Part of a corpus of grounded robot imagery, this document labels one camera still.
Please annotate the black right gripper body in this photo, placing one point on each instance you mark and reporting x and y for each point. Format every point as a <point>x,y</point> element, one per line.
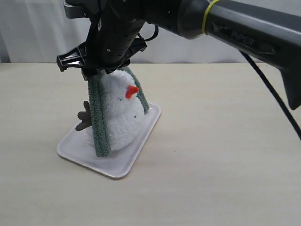
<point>114,36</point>

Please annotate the green knitted scarf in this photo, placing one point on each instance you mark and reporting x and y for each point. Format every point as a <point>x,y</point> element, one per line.
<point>98,117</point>

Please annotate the white plush snowman toy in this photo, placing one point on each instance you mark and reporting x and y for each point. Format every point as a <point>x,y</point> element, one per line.
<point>120,113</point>

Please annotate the white plastic tray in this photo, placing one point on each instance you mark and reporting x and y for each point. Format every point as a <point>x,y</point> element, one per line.
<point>75,148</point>

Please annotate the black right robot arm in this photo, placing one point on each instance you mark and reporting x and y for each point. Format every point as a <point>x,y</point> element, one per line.
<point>271,36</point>

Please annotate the white backdrop curtain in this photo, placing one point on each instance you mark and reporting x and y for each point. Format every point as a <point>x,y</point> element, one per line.
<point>36,31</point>

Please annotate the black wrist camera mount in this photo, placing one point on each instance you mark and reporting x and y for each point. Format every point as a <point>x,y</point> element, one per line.
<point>82,56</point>

